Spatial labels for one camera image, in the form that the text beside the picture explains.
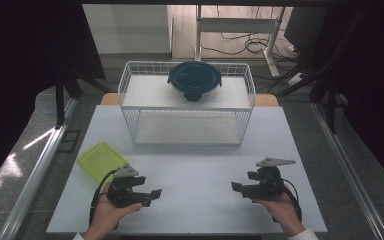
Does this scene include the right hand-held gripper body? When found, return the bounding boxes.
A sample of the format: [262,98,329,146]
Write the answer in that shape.
[239,157,297,202]

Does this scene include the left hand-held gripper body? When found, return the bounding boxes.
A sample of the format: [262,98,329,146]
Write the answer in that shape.
[106,163,148,209]

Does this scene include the white wire shelf rack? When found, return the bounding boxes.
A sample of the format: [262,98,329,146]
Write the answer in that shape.
[117,60,257,147]

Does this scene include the round container with dark lid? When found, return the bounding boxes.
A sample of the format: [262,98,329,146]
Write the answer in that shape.
[166,60,223,103]

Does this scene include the person's left hand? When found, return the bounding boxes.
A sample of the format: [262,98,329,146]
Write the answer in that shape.
[85,184,144,240]

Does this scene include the person's right hand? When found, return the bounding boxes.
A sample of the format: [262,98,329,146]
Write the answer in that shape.
[252,190,306,237]

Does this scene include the yellow-green plastic container lid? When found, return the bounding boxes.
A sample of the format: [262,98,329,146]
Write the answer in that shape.
[76,141,130,184]

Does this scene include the wooden table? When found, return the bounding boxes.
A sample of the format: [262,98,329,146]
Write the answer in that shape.
[99,92,280,108]

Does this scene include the white power strip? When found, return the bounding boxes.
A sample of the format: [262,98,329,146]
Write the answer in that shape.
[287,72,305,87]

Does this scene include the black metal stand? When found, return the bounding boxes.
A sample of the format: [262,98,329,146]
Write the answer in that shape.
[46,49,113,131]
[276,9,373,135]

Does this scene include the black curtain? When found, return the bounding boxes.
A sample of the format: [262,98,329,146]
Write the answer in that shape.
[0,0,107,194]
[313,0,384,196]

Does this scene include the white cabinet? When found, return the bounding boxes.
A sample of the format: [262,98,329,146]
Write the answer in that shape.
[82,3,173,55]

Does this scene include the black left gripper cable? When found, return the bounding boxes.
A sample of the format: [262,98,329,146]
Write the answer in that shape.
[88,168,119,231]

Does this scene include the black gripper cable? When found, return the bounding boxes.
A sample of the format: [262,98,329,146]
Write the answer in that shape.
[280,178,303,224]
[88,168,119,231]

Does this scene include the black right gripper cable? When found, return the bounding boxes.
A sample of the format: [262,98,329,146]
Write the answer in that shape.
[280,178,303,224]

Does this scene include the aluminium rail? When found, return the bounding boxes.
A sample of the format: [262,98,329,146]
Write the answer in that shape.
[310,101,384,240]
[0,97,80,240]

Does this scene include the black floor cables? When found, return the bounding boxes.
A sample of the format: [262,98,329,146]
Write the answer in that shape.
[199,5,303,58]

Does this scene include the white metal desk frame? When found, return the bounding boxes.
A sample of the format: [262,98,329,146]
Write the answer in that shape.
[194,4,287,78]

